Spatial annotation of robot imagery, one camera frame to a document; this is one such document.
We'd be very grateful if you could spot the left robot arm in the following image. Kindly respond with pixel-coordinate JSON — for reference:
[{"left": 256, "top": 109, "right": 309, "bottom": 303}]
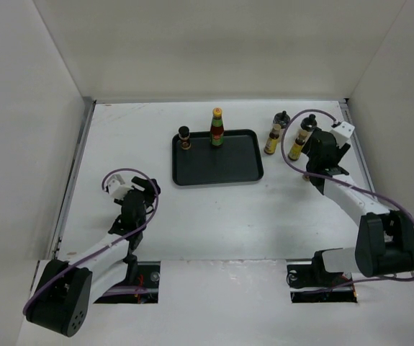
[{"left": 23, "top": 171, "right": 161, "bottom": 337}]

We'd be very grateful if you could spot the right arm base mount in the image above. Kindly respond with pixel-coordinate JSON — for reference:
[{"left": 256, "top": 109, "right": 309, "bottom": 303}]
[{"left": 287, "top": 260, "right": 357, "bottom": 303}]

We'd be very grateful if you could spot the red sauce bottle yellow cap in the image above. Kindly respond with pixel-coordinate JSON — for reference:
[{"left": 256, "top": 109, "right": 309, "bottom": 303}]
[{"left": 210, "top": 107, "right": 224, "bottom": 148}]

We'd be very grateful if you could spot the yellow-label brown bottle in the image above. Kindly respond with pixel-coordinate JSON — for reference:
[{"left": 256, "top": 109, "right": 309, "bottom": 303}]
[
  {"left": 264, "top": 124, "right": 282, "bottom": 155},
  {"left": 287, "top": 130, "right": 308, "bottom": 161}
]

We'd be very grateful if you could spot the black plastic tray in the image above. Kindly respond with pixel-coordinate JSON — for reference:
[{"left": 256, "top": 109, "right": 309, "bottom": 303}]
[{"left": 171, "top": 129, "right": 264, "bottom": 187}]

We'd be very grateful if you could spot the right black-cap grinder bottle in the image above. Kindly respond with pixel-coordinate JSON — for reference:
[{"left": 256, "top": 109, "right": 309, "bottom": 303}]
[{"left": 300, "top": 114, "right": 318, "bottom": 135}]

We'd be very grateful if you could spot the left black-cap grinder bottle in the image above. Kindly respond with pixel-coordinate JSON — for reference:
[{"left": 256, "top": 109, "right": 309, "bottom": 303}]
[{"left": 273, "top": 110, "right": 291, "bottom": 138}]

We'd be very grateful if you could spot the black-cap grinder bottle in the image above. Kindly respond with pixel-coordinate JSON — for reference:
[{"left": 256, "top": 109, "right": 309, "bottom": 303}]
[
  {"left": 300, "top": 114, "right": 318, "bottom": 135},
  {"left": 273, "top": 110, "right": 291, "bottom": 138}
]

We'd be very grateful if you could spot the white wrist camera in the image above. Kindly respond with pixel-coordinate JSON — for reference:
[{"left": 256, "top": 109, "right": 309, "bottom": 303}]
[
  {"left": 330, "top": 121, "right": 355, "bottom": 147},
  {"left": 104, "top": 174, "right": 131, "bottom": 200}
]

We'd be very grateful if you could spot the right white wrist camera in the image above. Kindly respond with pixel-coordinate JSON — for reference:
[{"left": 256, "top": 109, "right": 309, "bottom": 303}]
[{"left": 330, "top": 121, "right": 355, "bottom": 147}]

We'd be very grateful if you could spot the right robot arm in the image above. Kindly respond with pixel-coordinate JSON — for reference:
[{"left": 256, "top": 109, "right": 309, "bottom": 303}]
[{"left": 302, "top": 129, "right": 414, "bottom": 278}]

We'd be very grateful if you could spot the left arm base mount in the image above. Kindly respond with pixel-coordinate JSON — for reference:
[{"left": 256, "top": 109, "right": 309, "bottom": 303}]
[{"left": 95, "top": 254, "right": 161, "bottom": 305}]

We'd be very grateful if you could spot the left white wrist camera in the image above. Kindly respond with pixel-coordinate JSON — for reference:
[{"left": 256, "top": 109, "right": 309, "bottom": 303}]
[{"left": 104, "top": 174, "right": 131, "bottom": 200}]

